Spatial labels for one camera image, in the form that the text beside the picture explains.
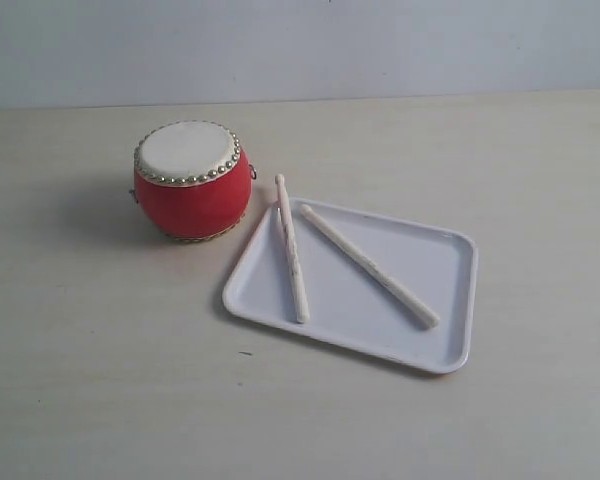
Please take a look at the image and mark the white plastic tray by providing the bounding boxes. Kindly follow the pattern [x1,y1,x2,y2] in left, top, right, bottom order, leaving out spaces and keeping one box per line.
[222,197,478,374]

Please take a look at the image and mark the small red drum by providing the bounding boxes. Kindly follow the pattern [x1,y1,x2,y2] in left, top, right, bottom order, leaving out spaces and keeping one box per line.
[132,120,257,242]

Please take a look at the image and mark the white drumstick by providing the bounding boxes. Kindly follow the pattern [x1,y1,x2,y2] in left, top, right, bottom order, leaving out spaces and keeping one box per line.
[275,174,310,324]
[300,204,441,329]

